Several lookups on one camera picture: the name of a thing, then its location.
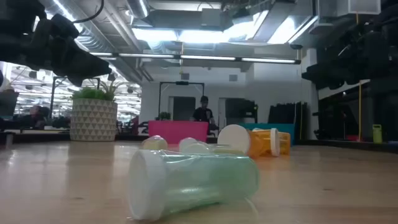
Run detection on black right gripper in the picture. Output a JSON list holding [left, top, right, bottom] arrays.
[[300, 30, 390, 91]]

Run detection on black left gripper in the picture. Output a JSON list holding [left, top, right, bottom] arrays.
[[26, 14, 113, 87]]

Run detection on yellow-orange pill bottle white cap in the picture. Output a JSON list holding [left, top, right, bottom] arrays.
[[252, 127, 280, 157]]

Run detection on small pale pill bottle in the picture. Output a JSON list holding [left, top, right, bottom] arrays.
[[141, 134, 169, 151]]

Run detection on orange pill bottle large cap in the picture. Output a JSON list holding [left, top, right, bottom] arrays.
[[216, 124, 272, 158]]

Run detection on large green pill bottle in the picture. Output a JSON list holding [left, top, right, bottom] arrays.
[[127, 149, 261, 222]]

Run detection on blue plastic bin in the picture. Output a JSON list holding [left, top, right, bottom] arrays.
[[238, 123, 295, 147]]

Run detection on pink plastic bin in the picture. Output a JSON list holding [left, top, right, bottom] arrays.
[[148, 120, 209, 146]]

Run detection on green plant in planter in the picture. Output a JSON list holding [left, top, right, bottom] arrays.
[[72, 79, 125, 102]]

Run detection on triangle-patterned planter pot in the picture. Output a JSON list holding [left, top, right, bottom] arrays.
[[70, 98, 118, 142]]

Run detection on black folded panels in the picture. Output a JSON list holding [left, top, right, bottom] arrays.
[[267, 101, 308, 141]]

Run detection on person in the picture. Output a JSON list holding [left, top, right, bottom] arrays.
[[192, 95, 218, 124], [18, 105, 49, 130]]

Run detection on white ceiling box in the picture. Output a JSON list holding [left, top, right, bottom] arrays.
[[337, 0, 382, 17]]

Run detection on dark monitor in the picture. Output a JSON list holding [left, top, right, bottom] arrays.
[[0, 91, 20, 119]]

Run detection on dark cabinet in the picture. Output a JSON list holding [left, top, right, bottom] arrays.
[[225, 98, 259, 124]]

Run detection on long ceiling light bar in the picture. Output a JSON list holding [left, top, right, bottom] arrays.
[[90, 52, 302, 65]]

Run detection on grey ceiling unit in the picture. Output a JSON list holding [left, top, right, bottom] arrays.
[[201, 8, 223, 28]]

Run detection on yellow hanging cord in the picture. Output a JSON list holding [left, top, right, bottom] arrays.
[[356, 12, 363, 141]]

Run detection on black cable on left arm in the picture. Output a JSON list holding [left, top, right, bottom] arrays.
[[73, 0, 105, 24]]

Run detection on black stand frame with camera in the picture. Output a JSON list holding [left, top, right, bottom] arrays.
[[158, 81, 205, 122]]

